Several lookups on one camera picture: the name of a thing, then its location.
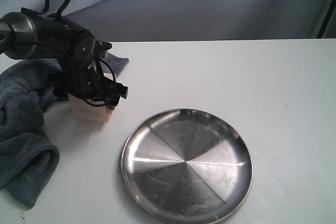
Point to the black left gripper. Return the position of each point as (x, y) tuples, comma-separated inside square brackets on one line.
[(80, 60)]

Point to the light wooden cube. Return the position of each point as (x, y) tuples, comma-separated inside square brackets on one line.
[(92, 111)]

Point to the blue-grey fleece towel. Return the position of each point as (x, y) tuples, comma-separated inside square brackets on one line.
[(28, 157)]

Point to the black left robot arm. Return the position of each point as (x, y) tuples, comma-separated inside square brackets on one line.
[(29, 36)]

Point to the grey fabric backdrop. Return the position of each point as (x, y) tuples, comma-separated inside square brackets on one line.
[(179, 20)]

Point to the round stainless steel plate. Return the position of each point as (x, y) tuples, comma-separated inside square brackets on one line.
[(186, 166)]

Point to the black backdrop stand pole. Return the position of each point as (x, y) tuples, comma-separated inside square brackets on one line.
[(326, 19)]

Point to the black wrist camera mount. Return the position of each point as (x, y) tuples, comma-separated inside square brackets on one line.
[(101, 49)]

